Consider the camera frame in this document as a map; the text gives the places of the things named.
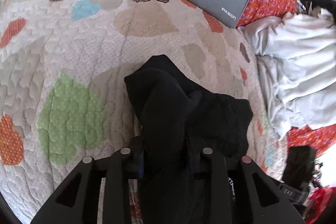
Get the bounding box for heart pattern quilt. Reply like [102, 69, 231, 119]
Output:
[1, 0, 287, 223]

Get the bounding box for black pants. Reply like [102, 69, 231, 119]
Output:
[124, 55, 253, 223]

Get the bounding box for light grey blanket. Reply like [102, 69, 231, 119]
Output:
[239, 7, 335, 138]

